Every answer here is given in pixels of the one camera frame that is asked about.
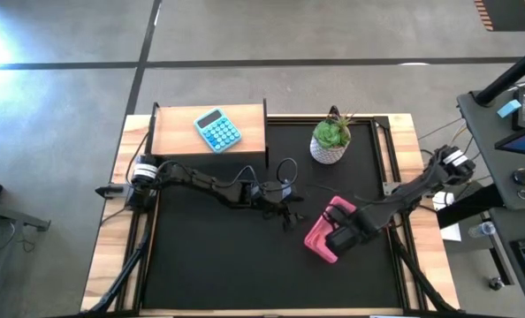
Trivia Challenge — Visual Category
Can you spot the pink plastic pencil case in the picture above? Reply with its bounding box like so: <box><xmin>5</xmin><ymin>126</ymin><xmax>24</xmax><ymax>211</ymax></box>
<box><xmin>304</xmin><ymin>195</ymin><xmax>357</xmax><ymax>265</ymax></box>

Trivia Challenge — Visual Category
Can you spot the blue sticky note pad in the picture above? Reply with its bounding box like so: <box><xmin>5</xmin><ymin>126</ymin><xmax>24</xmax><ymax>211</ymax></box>
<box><xmin>496</xmin><ymin>99</ymin><xmax>523</xmax><ymax>119</ymax></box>

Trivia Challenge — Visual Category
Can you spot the black desk support bar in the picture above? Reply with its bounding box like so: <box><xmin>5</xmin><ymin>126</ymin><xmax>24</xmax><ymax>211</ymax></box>
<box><xmin>437</xmin><ymin>183</ymin><xmax>506</xmax><ymax>230</ymax></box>

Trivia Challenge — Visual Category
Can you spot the teal calculator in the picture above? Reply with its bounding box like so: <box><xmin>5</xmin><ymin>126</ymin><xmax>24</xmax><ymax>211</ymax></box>
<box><xmin>193</xmin><ymin>108</ymin><xmax>243</xmax><ymax>155</ymax></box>

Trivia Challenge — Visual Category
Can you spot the black table mat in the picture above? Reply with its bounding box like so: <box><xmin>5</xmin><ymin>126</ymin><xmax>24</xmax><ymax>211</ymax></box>
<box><xmin>142</xmin><ymin>121</ymin><xmax>403</xmax><ymax>310</ymax></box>

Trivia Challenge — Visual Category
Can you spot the clear water bottle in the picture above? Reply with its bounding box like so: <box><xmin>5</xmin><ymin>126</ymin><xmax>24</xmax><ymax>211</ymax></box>
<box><xmin>468</xmin><ymin>221</ymin><xmax>497</xmax><ymax>239</ymax></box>

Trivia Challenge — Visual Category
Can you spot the black aluminium table frame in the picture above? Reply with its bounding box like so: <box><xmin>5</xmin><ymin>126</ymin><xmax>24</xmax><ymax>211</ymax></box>
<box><xmin>79</xmin><ymin>115</ymin><xmax>467</xmax><ymax>318</ymax></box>

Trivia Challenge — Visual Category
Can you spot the succulent in white pot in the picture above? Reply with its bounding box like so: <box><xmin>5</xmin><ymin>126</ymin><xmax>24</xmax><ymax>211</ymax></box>
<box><xmin>309</xmin><ymin>112</ymin><xmax>356</xmax><ymax>165</ymax></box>

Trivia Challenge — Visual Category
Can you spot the wooden shelf with black frame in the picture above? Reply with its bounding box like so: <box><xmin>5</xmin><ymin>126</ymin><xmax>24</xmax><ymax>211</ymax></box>
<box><xmin>149</xmin><ymin>99</ymin><xmax>270</xmax><ymax>169</ymax></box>

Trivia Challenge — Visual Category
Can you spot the black slanted pole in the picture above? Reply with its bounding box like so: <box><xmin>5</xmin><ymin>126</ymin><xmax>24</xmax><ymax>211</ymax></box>
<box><xmin>474</xmin><ymin>42</ymin><xmax>525</xmax><ymax>107</ymax></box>

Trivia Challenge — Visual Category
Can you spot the grey side desk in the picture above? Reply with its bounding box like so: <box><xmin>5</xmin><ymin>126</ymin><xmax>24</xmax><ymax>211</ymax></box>
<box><xmin>456</xmin><ymin>87</ymin><xmax>525</xmax><ymax>318</ymax></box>

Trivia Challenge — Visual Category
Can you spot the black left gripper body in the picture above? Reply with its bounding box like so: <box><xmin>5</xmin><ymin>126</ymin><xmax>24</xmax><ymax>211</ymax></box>
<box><xmin>249</xmin><ymin>181</ymin><xmax>290</xmax><ymax>214</ymax></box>

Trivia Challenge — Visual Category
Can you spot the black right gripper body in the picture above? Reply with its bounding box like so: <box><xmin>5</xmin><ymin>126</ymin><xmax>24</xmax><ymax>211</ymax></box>
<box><xmin>324</xmin><ymin>208</ymin><xmax>381</xmax><ymax>255</ymax></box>

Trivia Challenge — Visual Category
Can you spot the white power block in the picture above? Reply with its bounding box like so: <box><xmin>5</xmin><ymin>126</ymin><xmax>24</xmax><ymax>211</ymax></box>
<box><xmin>432</xmin><ymin>191</ymin><xmax>456</xmax><ymax>211</ymax></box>

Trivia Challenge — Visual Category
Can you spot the white paper sheet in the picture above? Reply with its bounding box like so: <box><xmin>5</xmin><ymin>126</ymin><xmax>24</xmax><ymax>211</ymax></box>
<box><xmin>438</xmin><ymin>223</ymin><xmax>462</xmax><ymax>243</ymax></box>

